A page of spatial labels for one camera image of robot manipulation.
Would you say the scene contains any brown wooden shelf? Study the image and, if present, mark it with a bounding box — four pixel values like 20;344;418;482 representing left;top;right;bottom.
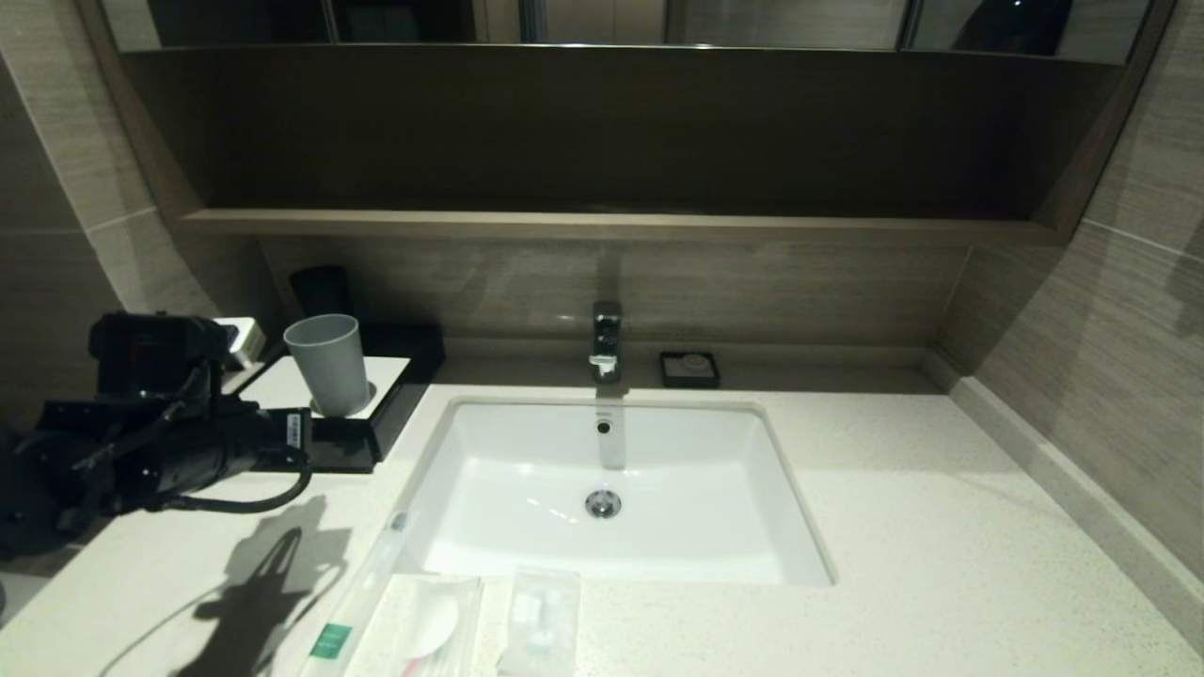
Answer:
179;209;1059;247

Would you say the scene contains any toothbrush packet with green label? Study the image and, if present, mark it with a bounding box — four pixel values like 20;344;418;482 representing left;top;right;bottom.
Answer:
301;512;415;677

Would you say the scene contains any chrome faucet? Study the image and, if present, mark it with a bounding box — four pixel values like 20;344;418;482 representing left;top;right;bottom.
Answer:
590;302;625;385

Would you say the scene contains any black cup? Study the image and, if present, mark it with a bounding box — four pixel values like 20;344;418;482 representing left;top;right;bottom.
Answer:
289;266;352;323

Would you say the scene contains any grey plastic cup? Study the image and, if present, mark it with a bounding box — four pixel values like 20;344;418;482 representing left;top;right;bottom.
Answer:
283;314;372;418

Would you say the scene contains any clear packet with cotton swabs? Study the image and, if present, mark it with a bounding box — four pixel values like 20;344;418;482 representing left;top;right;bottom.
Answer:
496;569;582;677

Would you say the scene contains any clear packet with white disc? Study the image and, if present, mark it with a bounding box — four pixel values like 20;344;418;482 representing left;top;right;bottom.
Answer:
343;574;485;677

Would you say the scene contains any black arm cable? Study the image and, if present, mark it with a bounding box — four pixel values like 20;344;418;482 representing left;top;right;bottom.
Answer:
141;449;314;516

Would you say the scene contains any black soap dish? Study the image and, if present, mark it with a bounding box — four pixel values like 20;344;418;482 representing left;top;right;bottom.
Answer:
659;352;721;390

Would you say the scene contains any white sink basin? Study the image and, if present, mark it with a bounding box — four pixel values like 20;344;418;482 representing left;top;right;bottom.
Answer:
395;400;836;586

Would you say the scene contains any black amenity drawer box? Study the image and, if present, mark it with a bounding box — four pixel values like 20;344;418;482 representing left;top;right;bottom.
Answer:
226;324;448;474

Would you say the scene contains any wall mirror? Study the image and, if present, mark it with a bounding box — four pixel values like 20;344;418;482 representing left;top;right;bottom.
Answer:
99;0;1153;67

